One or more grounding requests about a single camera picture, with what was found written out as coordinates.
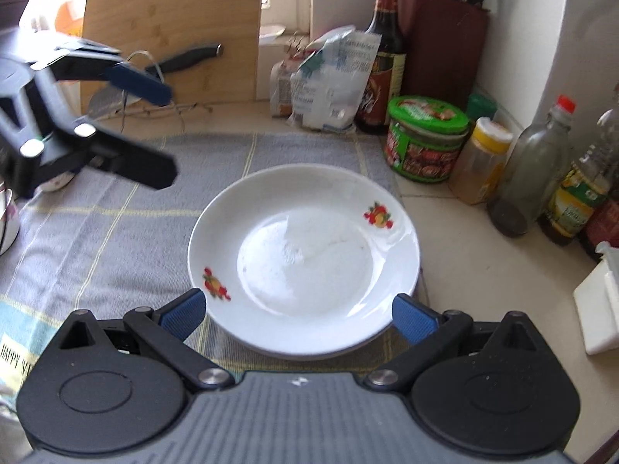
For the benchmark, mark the white and blue bag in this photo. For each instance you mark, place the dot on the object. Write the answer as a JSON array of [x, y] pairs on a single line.
[[329, 92]]

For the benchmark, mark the dark red knife block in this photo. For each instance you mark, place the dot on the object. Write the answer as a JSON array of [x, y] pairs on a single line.
[[445, 48]]

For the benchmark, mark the bamboo cutting board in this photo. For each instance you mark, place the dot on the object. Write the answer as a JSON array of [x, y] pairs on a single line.
[[169, 9]]

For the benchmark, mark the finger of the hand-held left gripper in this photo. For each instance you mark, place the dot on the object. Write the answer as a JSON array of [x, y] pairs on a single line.
[[140, 84], [135, 164]]

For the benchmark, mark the oil bottle with yellow label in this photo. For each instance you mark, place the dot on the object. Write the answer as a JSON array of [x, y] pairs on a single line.
[[573, 203]]

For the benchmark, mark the white printed bag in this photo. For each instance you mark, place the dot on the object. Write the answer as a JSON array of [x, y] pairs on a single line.
[[280, 87]]

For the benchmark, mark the green lidded jar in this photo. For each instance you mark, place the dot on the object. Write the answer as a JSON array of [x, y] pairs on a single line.
[[425, 150]]

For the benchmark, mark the white plastic object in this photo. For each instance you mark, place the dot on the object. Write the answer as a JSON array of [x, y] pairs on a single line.
[[599, 299]]

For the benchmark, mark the clear bottle with red cap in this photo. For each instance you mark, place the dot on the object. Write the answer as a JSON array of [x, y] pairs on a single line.
[[527, 179]]

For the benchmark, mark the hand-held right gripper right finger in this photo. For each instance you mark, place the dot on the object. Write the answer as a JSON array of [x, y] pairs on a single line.
[[411, 316]]

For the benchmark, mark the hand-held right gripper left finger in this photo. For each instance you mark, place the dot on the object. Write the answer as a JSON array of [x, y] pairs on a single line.
[[186, 312]]

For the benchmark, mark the grey checked table cloth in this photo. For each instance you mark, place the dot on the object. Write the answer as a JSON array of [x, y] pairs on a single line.
[[121, 232]]

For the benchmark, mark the small green container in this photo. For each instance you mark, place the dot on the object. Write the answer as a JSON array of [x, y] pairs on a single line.
[[482, 106]]

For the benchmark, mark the dark red bottle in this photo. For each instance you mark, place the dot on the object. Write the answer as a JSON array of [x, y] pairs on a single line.
[[604, 225]]

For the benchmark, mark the small white dish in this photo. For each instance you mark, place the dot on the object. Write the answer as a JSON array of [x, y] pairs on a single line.
[[271, 34]]

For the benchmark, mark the dark soy sauce bottle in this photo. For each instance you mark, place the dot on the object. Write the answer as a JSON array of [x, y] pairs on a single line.
[[382, 58]]

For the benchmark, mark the yellow lidded spice jar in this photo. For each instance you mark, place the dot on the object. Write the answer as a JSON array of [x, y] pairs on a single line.
[[478, 169]]

